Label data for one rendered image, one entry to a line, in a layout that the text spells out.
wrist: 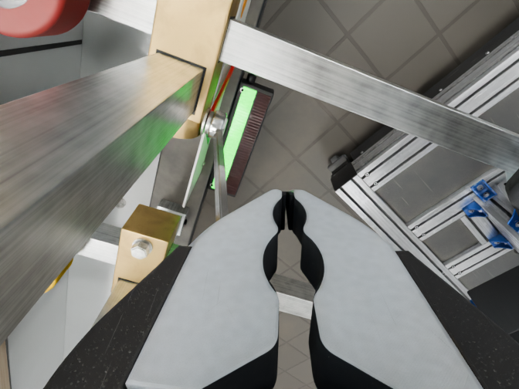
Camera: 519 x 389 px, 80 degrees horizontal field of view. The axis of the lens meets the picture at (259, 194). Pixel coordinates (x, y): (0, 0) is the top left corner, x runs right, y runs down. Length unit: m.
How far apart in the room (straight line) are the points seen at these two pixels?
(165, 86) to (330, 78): 0.13
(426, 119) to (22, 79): 0.44
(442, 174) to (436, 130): 0.85
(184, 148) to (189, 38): 0.24
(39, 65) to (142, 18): 0.25
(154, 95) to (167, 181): 0.34
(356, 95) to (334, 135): 0.94
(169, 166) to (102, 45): 0.20
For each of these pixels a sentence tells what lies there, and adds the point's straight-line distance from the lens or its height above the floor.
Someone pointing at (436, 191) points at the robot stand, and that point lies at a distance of 1.17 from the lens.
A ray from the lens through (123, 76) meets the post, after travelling 0.18.
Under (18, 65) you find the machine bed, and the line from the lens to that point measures 0.47.
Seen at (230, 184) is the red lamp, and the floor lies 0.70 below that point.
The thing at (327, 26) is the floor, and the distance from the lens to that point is 1.13.
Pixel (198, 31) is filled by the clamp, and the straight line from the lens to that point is 0.25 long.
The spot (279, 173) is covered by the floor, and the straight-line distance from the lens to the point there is 1.25.
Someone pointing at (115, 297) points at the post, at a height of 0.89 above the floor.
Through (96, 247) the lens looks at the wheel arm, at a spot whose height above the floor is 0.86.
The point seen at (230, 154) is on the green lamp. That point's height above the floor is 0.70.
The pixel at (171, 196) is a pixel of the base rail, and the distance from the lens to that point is 0.51.
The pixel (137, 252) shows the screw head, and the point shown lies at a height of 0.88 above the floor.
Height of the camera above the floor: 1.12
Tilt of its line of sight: 60 degrees down
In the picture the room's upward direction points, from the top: 175 degrees counter-clockwise
